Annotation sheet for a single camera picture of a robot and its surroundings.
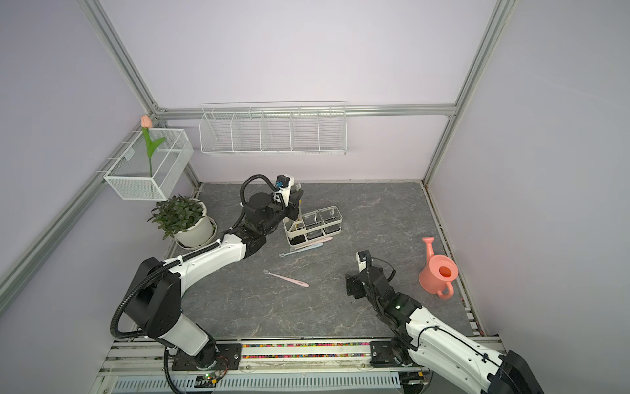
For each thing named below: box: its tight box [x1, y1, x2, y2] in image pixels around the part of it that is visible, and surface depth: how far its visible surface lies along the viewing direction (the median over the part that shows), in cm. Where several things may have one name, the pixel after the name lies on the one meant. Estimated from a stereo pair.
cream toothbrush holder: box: [283, 205, 343, 247], surface depth 99 cm
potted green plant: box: [146, 193, 218, 250], surface depth 90 cm
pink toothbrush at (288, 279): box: [262, 269, 311, 289], surface depth 91 cm
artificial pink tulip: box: [141, 114, 166, 178], surface depth 87 cm
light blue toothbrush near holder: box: [278, 242, 325, 258], surface depth 99 cm
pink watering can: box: [418, 236, 459, 300], surface depth 82 cm
